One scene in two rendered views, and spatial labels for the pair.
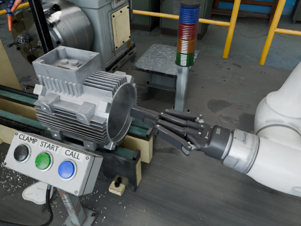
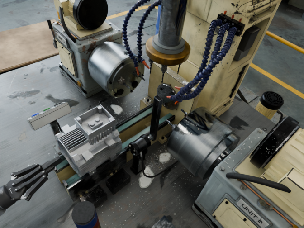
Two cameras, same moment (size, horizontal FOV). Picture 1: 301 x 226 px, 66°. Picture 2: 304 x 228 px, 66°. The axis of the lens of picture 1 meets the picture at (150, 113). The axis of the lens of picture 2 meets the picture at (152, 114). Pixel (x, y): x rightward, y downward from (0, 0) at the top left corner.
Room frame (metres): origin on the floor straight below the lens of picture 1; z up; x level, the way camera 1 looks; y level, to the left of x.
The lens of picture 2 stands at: (0.91, -0.24, 1.84)
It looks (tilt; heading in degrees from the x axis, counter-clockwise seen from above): 48 degrees down; 111
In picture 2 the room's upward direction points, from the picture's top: 7 degrees clockwise
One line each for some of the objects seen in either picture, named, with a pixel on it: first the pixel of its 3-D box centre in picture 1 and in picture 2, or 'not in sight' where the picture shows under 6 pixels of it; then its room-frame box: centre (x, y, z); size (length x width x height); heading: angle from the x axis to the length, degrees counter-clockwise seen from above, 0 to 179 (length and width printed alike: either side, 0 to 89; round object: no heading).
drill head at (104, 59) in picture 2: not in sight; (111, 64); (0.30, 0.63, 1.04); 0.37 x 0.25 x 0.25; 158
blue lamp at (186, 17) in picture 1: (189, 13); (85, 216); (0.71, -0.11, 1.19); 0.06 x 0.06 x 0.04
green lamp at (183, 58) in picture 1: (185, 56); not in sight; (0.71, -0.11, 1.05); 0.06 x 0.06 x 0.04
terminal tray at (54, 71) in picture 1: (70, 70); (95, 124); (0.51, 0.20, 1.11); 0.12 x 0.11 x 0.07; 68
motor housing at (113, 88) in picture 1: (89, 104); (89, 143); (0.50, 0.16, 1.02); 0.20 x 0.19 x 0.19; 68
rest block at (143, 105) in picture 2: not in sight; (147, 106); (0.55, 0.60, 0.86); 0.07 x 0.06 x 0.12; 158
